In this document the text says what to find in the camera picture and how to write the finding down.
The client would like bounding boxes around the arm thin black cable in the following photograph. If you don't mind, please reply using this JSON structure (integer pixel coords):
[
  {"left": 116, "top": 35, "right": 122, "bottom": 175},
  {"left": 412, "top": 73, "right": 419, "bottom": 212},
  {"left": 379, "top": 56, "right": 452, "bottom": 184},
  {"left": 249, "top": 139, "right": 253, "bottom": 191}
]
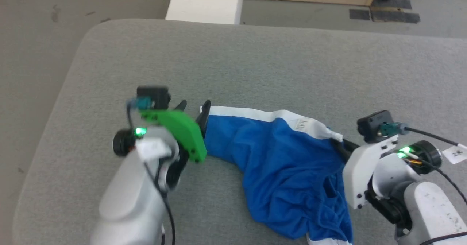
[
  {"left": 126, "top": 99, "right": 176, "bottom": 245},
  {"left": 401, "top": 127, "right": 467, "bottom": 206}
]

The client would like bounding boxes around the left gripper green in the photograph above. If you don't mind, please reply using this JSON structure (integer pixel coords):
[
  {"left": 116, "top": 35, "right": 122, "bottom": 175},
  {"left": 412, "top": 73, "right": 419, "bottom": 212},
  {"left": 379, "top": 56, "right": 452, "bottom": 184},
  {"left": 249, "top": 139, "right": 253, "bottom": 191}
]
[{"left": 140, "top": 100, "right": 212, "bottom": 163}]

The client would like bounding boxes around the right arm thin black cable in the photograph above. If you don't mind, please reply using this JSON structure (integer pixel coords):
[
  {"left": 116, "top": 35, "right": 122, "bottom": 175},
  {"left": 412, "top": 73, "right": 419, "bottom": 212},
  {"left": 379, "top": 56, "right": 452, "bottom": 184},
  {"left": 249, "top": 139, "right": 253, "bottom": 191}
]
[{"left": 401, "top": 127, "right": 467, "bottom": 206}]

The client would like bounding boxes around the white paper label tag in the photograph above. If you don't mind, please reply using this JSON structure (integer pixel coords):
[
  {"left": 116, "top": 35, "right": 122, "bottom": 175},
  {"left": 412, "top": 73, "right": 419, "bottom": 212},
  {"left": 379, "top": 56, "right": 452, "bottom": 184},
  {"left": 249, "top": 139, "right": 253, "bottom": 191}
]
[{"left": 442, "top": 145, "right": 467, "bottom": 164}]

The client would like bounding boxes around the small black floor mat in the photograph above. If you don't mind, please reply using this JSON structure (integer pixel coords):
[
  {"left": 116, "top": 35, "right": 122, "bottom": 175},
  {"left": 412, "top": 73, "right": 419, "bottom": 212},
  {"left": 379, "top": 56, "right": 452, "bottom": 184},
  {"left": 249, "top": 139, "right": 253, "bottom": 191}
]
[{"left": 349, "top": 9, "right": 371, "bottom": 20}]

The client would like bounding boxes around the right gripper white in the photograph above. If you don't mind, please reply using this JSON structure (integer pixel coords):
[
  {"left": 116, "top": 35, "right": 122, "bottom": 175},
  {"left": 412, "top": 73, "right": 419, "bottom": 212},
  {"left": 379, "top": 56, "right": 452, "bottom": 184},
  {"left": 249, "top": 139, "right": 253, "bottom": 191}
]
[{"left": 329, "top": 134, "right": 399, "bottom": 210}]

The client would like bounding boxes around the white square pillar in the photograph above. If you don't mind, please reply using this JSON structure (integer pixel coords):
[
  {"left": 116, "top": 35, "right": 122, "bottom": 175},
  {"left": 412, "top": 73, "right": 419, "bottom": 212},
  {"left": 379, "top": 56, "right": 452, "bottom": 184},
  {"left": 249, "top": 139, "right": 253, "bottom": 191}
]
[{"left": 165, "top": 0, "right": 244, "bottom": 25}]

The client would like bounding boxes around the blue garment with white trim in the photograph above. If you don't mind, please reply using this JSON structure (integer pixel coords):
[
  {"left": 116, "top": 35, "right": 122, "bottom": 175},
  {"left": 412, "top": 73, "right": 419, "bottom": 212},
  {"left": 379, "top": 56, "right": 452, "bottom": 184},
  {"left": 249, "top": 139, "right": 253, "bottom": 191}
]
[{"left": 199, "top": 105, "right": 354, "bottom": 245}]

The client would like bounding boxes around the grey fabric sofa cushion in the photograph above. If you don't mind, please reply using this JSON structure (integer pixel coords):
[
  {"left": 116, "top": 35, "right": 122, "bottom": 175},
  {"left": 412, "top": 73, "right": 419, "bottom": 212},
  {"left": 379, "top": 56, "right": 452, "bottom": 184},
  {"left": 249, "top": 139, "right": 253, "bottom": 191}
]
[{"left": 12, "top": 18, "right": 467, "bottom": 245}]

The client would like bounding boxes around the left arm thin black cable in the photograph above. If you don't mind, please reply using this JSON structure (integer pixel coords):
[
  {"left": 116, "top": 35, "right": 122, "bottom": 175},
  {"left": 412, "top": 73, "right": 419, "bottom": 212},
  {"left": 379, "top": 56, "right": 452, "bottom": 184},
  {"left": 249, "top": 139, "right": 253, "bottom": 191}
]
[{"left": 126, "top": 99, "right": 176, "bottom": 245}]

